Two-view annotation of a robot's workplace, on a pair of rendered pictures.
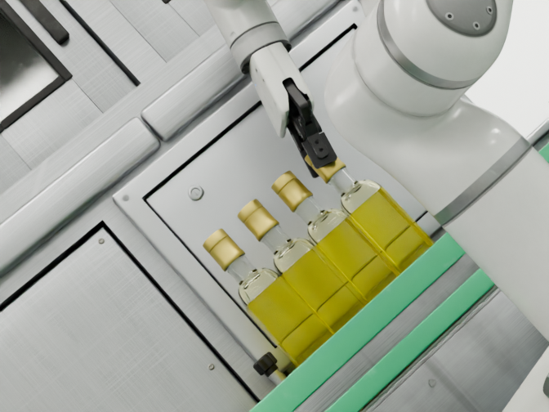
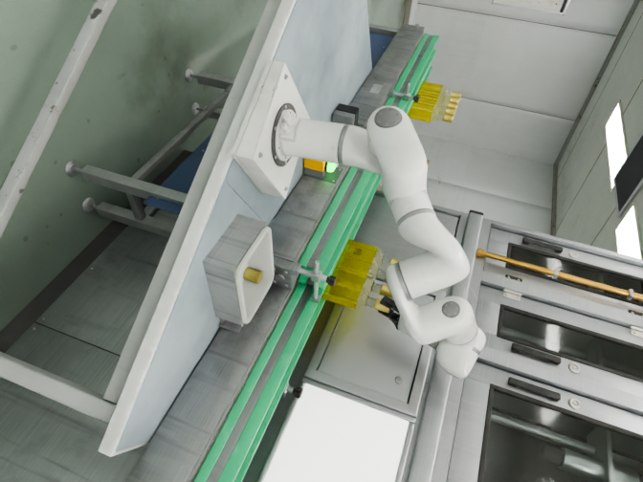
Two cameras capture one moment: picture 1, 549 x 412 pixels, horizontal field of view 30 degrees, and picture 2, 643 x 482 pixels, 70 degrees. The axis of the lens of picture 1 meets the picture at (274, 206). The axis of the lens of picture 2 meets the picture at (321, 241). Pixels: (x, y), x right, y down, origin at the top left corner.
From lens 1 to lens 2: 1.24 m
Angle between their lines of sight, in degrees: 58
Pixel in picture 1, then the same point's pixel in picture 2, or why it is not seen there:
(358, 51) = not seen: hidden behind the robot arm
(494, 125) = (353, 140)
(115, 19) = (501, 361)
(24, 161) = (484, 299)
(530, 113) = (305, 402)
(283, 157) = (397, 334)
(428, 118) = not seen: hidden behind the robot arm
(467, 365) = (301, 224)
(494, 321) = (299, 237)
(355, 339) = (341, 222)
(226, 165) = not seen: hidden behind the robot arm
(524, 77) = (317, 418)
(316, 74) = (408, 373)
